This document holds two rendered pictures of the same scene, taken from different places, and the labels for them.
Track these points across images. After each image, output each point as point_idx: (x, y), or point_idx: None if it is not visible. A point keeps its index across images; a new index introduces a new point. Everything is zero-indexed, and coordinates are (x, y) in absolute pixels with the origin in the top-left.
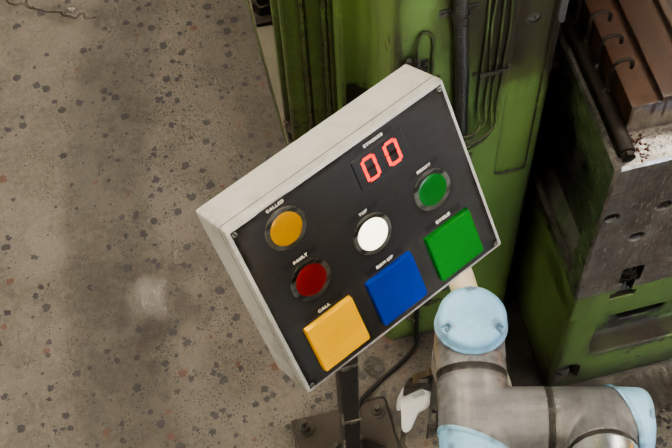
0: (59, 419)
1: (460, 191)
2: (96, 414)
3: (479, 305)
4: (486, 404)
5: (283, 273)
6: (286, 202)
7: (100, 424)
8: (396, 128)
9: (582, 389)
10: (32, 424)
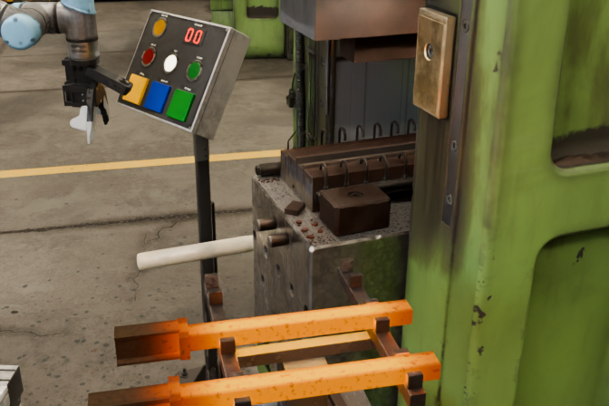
0: (233, 287)
1: (199, 84)
2: (236, 297)
3: None
4: (36, 3)
5: (147, 43)
6: (167, 18)
7: (230, 299)
8: (206, 29)
9: (36, 15)
10: (230, 280)
